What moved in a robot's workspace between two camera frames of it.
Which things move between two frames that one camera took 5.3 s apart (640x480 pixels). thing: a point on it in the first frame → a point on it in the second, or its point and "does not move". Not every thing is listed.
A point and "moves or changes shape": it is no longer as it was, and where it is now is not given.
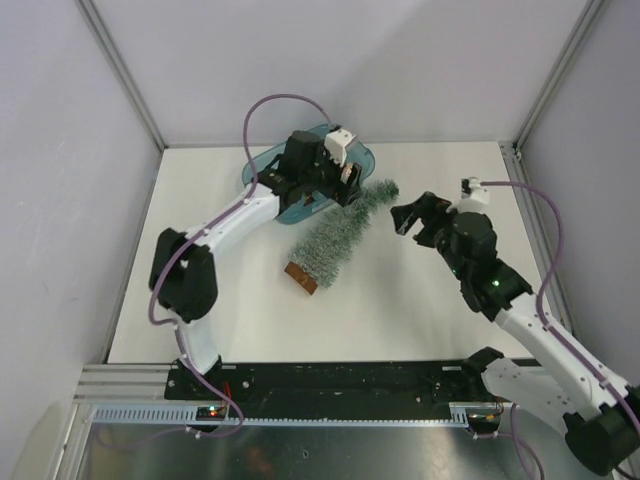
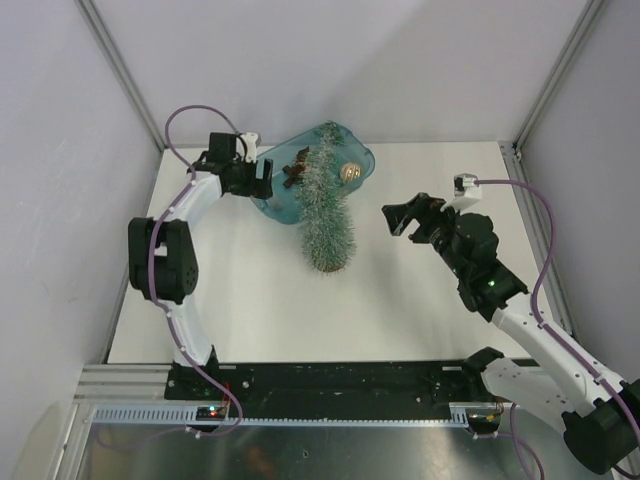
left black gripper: (348, 193) → (255, 187)
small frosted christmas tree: (326, 244) moves or changes shape
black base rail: (331, 383) does not move
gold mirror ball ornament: (346, 173) does not move
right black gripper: (433, 213) does not move
